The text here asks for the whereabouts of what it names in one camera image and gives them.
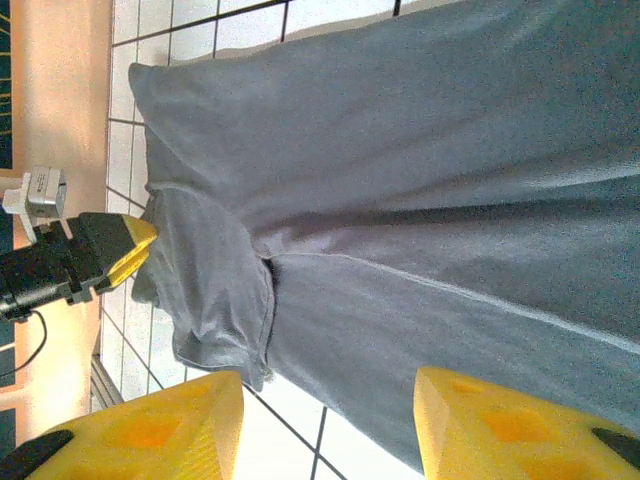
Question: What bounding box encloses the grey t-shirt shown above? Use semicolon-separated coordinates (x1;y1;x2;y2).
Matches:
127;0;640;476

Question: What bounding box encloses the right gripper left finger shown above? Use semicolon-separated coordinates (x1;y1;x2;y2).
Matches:
0;370;245;480

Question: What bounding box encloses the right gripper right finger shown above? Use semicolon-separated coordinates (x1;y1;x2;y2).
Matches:
413;366;640;480

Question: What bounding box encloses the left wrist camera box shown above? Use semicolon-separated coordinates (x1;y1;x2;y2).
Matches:
2;166;69;241

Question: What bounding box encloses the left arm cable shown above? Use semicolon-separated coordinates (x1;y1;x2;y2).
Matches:
0;308;50;377

